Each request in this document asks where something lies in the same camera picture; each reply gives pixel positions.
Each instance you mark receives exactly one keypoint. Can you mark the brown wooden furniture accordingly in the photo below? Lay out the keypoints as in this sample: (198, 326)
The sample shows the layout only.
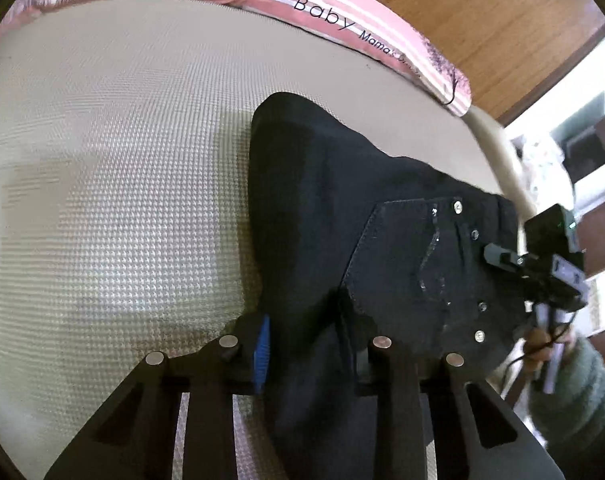
(602, 235)

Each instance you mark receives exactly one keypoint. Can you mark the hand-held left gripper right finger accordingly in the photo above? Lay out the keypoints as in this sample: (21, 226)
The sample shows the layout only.
(382, 375)

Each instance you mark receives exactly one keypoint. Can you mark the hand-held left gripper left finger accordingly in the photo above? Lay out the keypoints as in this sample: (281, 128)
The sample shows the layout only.
(262, 355)

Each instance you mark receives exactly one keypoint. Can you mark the grey storage box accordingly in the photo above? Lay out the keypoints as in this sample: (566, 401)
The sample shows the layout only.
(585, 142)

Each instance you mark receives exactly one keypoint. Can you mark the white textured mattress pad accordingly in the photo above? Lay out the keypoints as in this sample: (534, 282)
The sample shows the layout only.
(107, 160)

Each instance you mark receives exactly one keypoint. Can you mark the black pants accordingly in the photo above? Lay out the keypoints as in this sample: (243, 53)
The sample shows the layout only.
(307, 210)

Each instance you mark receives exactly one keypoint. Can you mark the person's right hand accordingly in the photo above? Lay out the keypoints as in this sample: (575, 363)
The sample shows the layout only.
(535, 346)

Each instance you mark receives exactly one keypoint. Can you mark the floral cloth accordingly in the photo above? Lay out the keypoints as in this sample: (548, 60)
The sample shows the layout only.
(535, 165)

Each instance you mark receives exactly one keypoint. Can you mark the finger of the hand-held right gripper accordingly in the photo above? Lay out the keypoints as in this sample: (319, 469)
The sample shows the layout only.
(497, 255)

